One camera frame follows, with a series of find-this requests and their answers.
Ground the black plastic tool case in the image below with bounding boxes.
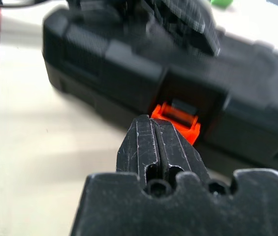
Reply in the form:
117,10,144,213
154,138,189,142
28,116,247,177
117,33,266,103
42,4,278,170

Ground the green object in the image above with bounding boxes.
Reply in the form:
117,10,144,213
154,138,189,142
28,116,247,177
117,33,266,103
210,0,233,8

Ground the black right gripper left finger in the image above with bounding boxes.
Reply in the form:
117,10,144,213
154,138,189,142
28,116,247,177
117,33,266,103
116,114,164,188

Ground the orange case latch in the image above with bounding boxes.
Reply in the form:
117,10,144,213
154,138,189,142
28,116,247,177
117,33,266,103
150,103,201,146

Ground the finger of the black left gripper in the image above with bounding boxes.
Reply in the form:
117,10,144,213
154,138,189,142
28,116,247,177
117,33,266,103
66,0,129,23
148,0,222,58

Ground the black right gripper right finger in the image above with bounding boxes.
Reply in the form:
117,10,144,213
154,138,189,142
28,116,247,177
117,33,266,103
153,119,211,183

